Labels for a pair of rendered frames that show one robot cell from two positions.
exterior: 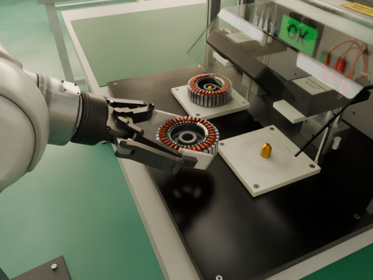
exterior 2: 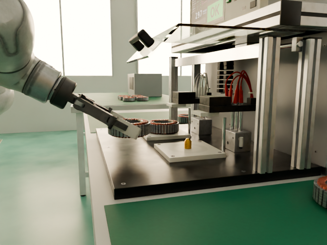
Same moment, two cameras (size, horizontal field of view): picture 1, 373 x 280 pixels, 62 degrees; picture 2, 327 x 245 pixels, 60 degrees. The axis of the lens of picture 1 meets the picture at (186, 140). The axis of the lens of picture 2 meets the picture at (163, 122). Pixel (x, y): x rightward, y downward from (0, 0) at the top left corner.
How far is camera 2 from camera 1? 41 cm
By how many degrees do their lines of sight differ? 31
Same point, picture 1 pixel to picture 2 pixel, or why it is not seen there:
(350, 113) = not seen: hidden behind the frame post
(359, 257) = (239, 190)
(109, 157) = not seen: hidden behind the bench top
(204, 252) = (119, 176)
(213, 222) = (134, 168)
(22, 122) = (20, 7)
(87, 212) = not seen: outside the picture
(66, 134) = (47, 88)
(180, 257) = (103, 184)
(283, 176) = (195, 154)
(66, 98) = (52, 70)
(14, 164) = (11, 20)
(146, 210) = (91, 169)
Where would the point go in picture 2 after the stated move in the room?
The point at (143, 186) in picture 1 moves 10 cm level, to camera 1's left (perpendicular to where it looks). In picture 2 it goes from (96, 162) to (60, 161)
